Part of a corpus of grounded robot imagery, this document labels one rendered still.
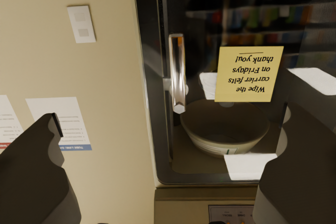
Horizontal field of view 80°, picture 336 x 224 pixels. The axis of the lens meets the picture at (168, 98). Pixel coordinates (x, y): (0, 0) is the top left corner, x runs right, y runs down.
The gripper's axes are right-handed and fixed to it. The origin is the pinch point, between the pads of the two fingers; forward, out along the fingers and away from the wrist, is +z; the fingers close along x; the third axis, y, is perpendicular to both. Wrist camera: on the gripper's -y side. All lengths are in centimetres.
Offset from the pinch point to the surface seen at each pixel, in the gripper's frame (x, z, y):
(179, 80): 0.9, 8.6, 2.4
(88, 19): -27, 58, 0
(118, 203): -34, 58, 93
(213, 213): 5.8, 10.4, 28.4
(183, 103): 1.2, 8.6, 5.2
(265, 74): 12.0, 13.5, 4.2
